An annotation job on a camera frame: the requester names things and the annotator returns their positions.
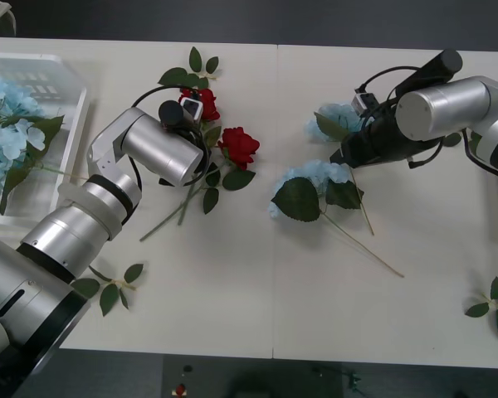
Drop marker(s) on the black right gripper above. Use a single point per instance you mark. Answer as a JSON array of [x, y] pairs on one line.
[[377, 143]]

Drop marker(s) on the red rose with green stem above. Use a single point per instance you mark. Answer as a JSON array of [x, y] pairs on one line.
[[240, 145], [209, 103]]

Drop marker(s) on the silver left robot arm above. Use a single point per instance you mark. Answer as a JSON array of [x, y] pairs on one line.
[[162, 145]]

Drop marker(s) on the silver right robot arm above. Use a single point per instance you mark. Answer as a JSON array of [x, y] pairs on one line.
[[440, 108]]

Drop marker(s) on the grey base with red buttons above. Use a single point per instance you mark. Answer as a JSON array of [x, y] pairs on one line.
[[178, 373]]

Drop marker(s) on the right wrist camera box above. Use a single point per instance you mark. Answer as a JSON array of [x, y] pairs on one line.
[[365, 103]]

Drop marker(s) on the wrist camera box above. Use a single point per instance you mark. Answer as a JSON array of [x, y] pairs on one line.
[[365, 103], [191, 108]]

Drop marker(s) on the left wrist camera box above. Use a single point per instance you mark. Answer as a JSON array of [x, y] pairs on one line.
[[191, 108]]

